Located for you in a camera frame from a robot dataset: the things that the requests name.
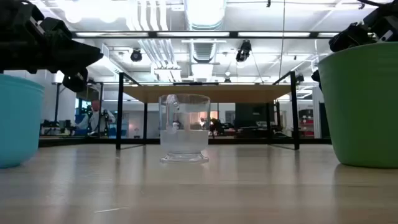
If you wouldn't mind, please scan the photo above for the black ceiling spotlight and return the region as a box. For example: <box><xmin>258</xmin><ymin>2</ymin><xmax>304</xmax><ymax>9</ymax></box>
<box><xmin>235</xmin><ymin>39</ymin><xmax>252</xmax><ymax>63</ymax></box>
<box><xmin>130</xmin><ymin>47</ymin><xmax>143</xmax><ymax>63</ymax></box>

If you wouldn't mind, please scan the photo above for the clear glass footed mug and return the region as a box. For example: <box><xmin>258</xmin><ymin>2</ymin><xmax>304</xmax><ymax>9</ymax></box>
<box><xmin>159</xmin><ymin>93</ymin><xmax>211</xmax><ymax>164</ymax></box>

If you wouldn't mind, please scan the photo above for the black overhead frame bar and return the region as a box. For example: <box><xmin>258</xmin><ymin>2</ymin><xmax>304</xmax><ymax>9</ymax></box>
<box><xmin>71</xmin><ymin>30</ymin><xmax>340</xmax><ymax>40</ymax></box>

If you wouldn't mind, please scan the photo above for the rack with red boxes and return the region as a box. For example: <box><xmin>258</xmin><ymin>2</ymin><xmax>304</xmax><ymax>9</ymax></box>
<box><xmin>298</xmin><ymin>108</ymin><xmax>315</xmax><ymax>138</ymax></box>

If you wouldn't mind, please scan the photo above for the silver ceiling air duct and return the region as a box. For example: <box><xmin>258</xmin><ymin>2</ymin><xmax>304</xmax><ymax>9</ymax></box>
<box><xmin>183</xmin><ymin>0</ymin><xmax>228</xmax><ymax>31</ymax></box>

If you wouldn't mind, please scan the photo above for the wooden shelf with black frame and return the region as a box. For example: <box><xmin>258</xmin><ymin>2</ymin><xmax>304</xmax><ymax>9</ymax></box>
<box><xmin>115</xmin><ymin>71</ymin><xmax>301</xmax><ymax>151</ymax></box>

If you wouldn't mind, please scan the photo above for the black monitor screen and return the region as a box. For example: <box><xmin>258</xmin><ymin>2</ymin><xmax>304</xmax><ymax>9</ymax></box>
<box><xmin>234</xmin><ymin>103</ymin><xmax>269</xmax><ymax>129</ymax></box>

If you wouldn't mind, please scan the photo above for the blue plastic mug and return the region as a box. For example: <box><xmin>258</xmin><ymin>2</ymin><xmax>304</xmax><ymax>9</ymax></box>
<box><xmin>0</xmin><ymin>73</ymin><xmax>45</xmax><ymax>169</ymax></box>

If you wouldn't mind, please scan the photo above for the green plastic cup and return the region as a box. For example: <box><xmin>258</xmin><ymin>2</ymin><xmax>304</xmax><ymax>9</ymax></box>
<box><xmin>317</xmin><ymin>41</ymin><xmax>398</xmax><ymax>169</ymax></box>

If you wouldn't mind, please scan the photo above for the right arm gripper black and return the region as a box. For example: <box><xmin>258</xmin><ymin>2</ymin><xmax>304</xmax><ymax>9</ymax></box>
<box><xmin>328</xmin><ymin>0</ymin><xmax>398</xmax><ymax>53</ymax></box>

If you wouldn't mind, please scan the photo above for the left arm gripper black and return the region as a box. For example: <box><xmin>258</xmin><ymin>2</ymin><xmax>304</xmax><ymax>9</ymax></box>
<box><xmin>0</xmin><ymin>0</ymin><xmax>104</xmax><ymax>93</ymax></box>

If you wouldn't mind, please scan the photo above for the person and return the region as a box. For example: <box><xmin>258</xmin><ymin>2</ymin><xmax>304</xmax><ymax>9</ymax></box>
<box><xmin>75</xmin><ymin>100</ymin><xmax>117</xmax><ymax>138</ymax></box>

